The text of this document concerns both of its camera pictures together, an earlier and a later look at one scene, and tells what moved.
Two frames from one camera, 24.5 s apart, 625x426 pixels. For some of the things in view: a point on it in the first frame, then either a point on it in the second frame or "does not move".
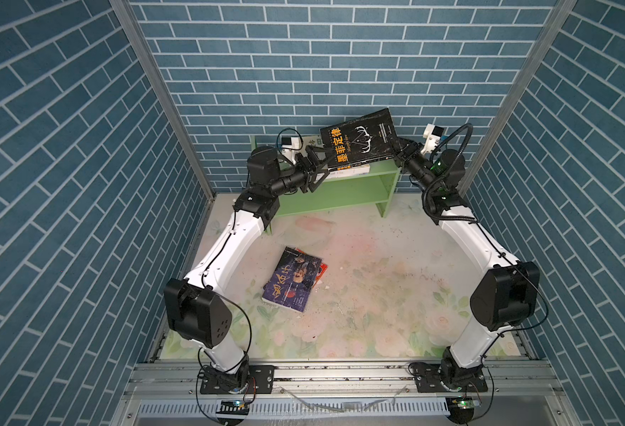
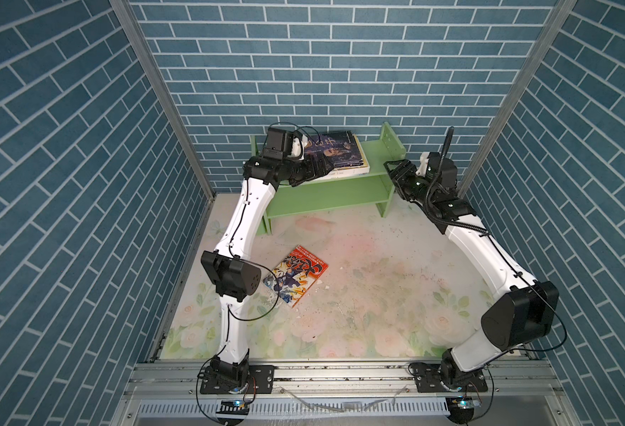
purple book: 292,279 to 339,149
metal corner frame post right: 515,94 does not move
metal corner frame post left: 130,19 does not move
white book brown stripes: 356,170 does not move
